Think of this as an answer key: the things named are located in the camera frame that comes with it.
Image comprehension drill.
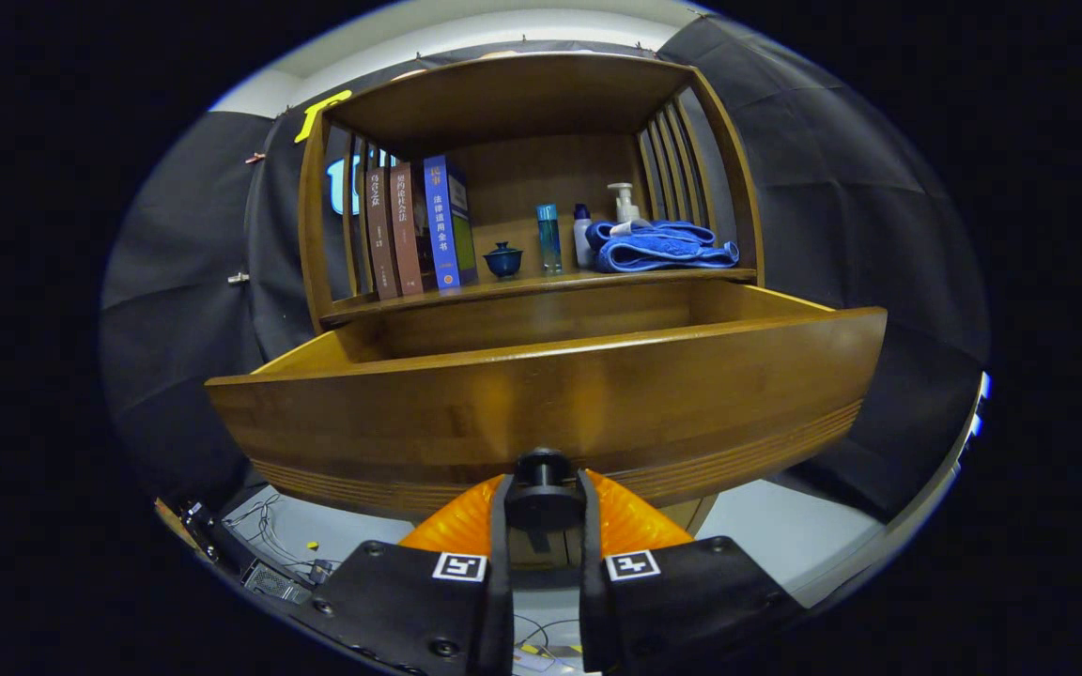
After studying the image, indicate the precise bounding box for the blue folded towel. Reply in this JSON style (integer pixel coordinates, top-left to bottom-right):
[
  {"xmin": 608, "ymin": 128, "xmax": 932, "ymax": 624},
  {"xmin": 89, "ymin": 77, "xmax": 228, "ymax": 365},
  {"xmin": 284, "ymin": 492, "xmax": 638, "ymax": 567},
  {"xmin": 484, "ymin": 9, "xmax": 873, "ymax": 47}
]
[{"xmin": 585, "ymin": 219, "xmax": 741, "ymax": 274}]

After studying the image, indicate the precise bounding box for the dark brown book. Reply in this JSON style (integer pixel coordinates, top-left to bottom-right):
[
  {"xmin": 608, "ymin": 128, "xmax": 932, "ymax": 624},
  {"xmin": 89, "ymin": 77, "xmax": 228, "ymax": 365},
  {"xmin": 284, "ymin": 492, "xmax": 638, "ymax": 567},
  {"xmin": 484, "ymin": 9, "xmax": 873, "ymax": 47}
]
[{"xmin": 364, "ymin": 167, "xmax": 401, "ymax": 301}]

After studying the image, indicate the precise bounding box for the reddish brown book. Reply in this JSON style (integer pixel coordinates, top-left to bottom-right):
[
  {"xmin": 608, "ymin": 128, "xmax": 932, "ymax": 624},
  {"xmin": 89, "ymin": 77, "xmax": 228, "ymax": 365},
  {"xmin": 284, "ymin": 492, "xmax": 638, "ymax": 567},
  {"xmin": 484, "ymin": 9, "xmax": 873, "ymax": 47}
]
[{"xmin": 389, "ymin": 162, "xmax": 429, "ymax": 297}]

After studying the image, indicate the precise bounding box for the wooden countertop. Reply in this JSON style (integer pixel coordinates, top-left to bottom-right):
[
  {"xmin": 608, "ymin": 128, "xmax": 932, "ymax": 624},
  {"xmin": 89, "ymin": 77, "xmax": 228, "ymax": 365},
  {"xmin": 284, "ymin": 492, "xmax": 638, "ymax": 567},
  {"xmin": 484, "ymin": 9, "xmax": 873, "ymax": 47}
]
[{"xmin": 320, "ymin": 266, "xmax": 758, "ymax": 328}]

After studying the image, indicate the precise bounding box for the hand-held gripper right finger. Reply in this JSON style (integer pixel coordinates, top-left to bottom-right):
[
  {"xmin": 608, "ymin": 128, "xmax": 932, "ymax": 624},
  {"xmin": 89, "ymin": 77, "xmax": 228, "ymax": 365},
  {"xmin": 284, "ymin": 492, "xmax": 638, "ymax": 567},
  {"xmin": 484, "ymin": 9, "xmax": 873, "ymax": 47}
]
[{"xmin": 577, "ymin": 469, "xmax": 807, "ymax": 676}]

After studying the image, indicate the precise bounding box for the black device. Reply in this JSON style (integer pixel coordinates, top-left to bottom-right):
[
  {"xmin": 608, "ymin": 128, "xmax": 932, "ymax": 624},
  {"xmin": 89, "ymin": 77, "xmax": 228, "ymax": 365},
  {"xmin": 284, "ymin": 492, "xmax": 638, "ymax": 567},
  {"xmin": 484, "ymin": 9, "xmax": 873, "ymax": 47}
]
[{"xmin": 179, "ymin": 500, "xmax": 227, "ymax": 564}]

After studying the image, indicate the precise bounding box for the white pump bottle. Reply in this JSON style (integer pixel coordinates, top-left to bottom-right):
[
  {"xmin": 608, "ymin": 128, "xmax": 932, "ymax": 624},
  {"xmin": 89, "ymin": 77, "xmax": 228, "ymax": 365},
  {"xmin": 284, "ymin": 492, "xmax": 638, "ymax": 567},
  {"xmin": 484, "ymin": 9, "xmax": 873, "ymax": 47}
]
[{"xmin": 608, "ymin": 182, "xmax": 643, "ymax": 226}]

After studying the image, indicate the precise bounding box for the blue lidded teacup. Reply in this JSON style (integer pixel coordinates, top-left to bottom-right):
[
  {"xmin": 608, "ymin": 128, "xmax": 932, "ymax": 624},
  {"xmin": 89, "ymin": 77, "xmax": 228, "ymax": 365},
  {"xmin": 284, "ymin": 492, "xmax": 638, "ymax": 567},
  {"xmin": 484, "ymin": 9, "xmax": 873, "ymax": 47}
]
[{"xmin": 483, "ymin": 241, "xmax": 525, "ymax": 280}]

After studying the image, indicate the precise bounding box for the white bottle with blue cap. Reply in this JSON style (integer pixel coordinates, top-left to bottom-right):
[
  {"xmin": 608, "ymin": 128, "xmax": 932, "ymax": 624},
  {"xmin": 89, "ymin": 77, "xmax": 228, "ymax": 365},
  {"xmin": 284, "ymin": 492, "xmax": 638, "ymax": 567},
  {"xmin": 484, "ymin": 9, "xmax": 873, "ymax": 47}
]
[{"xmin": 573, "ymin": 204, "xmax": 596, "ymax": 270}]

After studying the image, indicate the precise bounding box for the wooden drawer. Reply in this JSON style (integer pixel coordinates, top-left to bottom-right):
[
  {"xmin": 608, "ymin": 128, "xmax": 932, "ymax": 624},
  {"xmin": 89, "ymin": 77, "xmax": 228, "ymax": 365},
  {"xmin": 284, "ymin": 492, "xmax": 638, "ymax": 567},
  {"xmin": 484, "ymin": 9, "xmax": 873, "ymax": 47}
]
[{"xmin": 206, "ymin": 279, "xmax": 888, "ymax": 555}]

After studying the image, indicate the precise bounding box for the grey mesh device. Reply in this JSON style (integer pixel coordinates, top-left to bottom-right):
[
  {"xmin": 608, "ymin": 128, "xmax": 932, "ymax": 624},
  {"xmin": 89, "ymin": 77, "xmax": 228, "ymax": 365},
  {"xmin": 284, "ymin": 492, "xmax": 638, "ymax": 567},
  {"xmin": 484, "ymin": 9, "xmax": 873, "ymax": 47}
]
[{"xmin": 240, "ymin": 560, "xmax": 315, "ymax": 604}]

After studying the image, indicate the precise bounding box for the black backdrop cloth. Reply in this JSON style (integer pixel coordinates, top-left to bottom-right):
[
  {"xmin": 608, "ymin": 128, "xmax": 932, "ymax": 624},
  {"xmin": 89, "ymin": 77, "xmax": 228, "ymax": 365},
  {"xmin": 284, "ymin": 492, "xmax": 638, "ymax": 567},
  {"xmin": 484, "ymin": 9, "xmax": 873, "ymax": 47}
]
[{"xmin": 100, "ymin": 11, "xmax": 988, "ymax": 527}]

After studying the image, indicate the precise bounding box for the blue book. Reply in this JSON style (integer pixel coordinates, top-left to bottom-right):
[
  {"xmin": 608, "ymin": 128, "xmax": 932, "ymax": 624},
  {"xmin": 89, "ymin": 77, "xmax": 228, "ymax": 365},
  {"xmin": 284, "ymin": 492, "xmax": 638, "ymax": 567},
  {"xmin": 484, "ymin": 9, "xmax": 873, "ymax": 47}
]
[{"xmin": 423, "ymin": 155, "xmax": 479, "ymax": 290}]

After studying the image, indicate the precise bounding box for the teal clear bottle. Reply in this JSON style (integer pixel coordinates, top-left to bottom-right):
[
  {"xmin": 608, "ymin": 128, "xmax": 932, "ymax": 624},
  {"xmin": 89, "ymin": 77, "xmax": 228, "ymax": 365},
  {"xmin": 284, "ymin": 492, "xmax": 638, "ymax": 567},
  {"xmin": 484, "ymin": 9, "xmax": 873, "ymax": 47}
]
[{"xmin": 536, "ymin": 204, "xmax": 564, "ymax": 276}]

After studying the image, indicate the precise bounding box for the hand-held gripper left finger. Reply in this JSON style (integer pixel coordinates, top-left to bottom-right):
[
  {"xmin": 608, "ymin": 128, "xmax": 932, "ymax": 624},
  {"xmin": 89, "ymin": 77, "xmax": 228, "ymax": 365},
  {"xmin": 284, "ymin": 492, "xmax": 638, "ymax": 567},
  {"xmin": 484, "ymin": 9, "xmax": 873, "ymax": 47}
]
[{"xmin": 301, "ymin": 472, "xmax": 516, "ymax": 676}]

